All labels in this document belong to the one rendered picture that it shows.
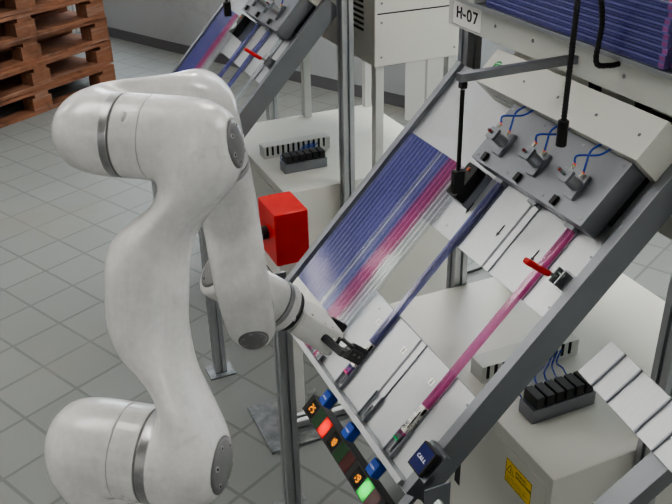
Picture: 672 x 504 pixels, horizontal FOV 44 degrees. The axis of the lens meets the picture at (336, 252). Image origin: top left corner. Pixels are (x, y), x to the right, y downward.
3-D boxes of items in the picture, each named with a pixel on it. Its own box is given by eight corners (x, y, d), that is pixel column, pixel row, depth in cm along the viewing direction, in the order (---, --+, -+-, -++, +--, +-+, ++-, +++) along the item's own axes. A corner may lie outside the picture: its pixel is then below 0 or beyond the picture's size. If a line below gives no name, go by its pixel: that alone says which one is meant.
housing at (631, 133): (674, 203, 143) (635, 160, 135) (510, 116, 182) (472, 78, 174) (705, 166, 142) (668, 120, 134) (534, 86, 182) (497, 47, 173)
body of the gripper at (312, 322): (260, 310, 147) (306, 333, 154) (280, 340, 139) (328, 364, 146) (285, 276, 147) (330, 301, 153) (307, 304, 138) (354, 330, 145)
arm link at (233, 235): (255, 209, 112) (285, 351, 133) (245, 138, 123) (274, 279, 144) (188, 221, 111) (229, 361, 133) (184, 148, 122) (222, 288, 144)
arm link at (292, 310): (250, 308, 146) (263, 315, 148) (268, 334, 139) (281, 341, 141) (279, 270, 145) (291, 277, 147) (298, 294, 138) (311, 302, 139)
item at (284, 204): (272, 455, 258) (255, 229, 220) (247, 409, 277) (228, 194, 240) (343, 433, 266) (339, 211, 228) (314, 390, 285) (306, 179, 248)
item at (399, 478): (422, 496, 150) (396, 484, 146) (289, 314, 203) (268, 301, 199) (426, 491, 150) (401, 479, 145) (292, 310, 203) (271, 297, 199)
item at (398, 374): (417, 486, 148) (406, 481, 146) (285, 305, 201) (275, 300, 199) (486, 405, 146) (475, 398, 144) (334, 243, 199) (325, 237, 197)
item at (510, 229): (560, 331, 145) (544, 319, 142) (388, 189, 199) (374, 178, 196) (687, 181, 142) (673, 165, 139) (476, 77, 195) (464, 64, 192)
